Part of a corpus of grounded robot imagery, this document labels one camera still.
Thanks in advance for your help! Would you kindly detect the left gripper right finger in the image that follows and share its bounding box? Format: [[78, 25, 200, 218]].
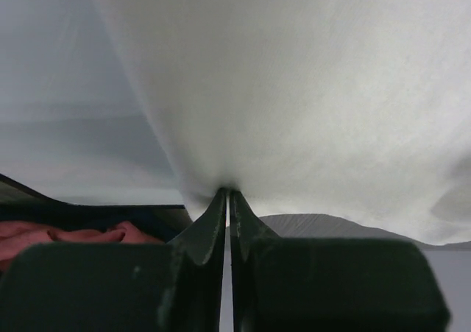
[[229, 191, 280, 258]]

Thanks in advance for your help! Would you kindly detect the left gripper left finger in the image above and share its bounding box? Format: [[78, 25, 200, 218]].
[[169, 188, 227, 266]]

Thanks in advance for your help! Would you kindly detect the white t shirt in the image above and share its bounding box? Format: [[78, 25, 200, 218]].
[[1, 0, 470, 245]]

